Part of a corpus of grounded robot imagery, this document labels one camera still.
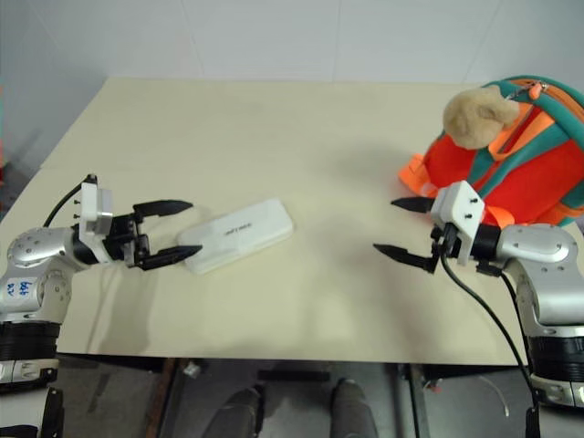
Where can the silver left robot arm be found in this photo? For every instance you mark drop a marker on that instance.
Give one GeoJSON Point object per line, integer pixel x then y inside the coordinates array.
{"type": "Point", "coordinates": [36, 246]}

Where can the dark rounded shape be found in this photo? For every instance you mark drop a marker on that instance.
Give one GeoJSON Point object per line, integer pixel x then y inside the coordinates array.
{"type": "Point", "coordinates": [351, 408]}
{"type": "Point", "coordinates": [239, 413]}

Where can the metal table leg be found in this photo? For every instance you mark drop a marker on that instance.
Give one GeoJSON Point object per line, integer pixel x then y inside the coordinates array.
{"type": "Point", "coordinates": [410, 401]}

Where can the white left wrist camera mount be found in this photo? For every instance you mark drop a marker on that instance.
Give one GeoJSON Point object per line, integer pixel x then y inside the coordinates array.
{"type": "Point", "coordinates": [93, 205]}

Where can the beige plush toy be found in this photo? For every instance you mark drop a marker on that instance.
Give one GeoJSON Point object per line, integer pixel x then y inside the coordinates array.
{"type": "Point", "coordinates": [474, 118]}

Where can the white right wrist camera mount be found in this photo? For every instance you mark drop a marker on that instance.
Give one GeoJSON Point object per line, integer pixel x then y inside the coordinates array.
{"type": "Point", "coordinates": [456, 203]}

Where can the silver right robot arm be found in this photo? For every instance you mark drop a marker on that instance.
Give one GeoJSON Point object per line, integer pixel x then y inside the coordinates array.
{"type": "Point", "coordinates": [534, 242]}

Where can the orange and green backpack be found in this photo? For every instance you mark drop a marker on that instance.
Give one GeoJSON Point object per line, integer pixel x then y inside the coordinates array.
{"type": "Point", "coordinates": [524, 169]}

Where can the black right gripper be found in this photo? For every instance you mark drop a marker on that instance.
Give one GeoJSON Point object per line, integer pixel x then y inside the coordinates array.
{"type": "Point", "coordinates": [448, 241]}

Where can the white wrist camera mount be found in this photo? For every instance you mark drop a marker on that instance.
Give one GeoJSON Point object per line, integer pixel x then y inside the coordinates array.
{"type": "Point", "coordinates": [456, 203]}
{"type": "Point", "coordinates": [93, 205]}

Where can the white rectangular box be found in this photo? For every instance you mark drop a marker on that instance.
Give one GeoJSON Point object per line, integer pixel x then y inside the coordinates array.
{"type": "Point", "coordinates": [237, 232]}

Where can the orange zipper pull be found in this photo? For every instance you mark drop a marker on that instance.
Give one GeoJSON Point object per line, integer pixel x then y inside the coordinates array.
{"type": "Point", "coordinates": [532, 91]}

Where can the small white block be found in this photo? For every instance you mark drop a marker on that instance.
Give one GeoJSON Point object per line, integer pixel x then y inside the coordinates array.
{"type": "Point", "coordinates": [191, 369]}

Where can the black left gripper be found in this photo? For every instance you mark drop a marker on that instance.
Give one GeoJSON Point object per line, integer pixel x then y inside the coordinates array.
{"type": "Point", "coordinates": [121, 233]}

